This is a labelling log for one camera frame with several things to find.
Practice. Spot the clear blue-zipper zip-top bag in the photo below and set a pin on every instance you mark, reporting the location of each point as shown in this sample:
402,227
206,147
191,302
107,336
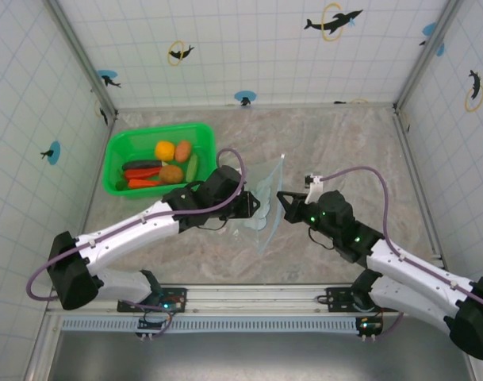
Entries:
259,186

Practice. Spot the green toy cucumber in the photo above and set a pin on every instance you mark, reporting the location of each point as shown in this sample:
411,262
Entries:
192,166

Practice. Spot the orange-brown toy potato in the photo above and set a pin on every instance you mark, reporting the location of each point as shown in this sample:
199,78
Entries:
183,151

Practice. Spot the brown toy potato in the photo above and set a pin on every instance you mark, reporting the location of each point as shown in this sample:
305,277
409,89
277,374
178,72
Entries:
171,174

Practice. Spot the yellow toy pepper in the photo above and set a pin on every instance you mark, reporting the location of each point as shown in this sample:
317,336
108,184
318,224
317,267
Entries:
164,151

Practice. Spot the orange toy carrot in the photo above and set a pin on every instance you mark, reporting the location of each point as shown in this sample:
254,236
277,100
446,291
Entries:
144,183

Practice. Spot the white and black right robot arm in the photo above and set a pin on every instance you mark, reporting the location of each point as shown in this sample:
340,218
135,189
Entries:
415,274

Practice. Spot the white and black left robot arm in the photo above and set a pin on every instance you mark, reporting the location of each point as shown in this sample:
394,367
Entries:
118,238

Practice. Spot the red toy chili pepper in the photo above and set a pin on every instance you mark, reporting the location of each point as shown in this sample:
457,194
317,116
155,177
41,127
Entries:
140,173

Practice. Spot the dark purple toy eggplant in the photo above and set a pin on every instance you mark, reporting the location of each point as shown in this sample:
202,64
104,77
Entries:
140,164

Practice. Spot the blue oval penguin sticker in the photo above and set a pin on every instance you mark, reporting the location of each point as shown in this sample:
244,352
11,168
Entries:
245,96

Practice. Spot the green plastic basket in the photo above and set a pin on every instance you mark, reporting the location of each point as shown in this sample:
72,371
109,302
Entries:
120,148

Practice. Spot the grey metal panel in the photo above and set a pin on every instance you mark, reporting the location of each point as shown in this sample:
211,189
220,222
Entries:
265,357

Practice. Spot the blue oval dolphin sticker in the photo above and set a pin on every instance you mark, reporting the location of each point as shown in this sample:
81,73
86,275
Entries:
107,75

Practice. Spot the blue oval black animal sticker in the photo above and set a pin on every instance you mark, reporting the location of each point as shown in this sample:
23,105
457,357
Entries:
54,152

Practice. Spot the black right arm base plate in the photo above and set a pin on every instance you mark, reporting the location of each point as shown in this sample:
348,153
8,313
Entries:
338,295

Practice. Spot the aluminium frame rail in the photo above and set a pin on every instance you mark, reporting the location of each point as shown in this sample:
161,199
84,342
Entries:
419,182
304,105

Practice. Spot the wide aluminium mounting rail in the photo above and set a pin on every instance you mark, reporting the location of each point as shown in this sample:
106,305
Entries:
257,299

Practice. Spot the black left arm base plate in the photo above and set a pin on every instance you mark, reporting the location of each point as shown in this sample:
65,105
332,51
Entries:
177,293

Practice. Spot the aluminium corner post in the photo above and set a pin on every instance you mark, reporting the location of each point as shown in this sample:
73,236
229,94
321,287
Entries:
425,55
84,59

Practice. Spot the blue sticker behind post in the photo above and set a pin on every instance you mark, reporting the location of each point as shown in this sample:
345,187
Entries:
429,29

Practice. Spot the aluminium frame leg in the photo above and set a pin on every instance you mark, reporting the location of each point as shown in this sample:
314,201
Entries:
479,369
43,349

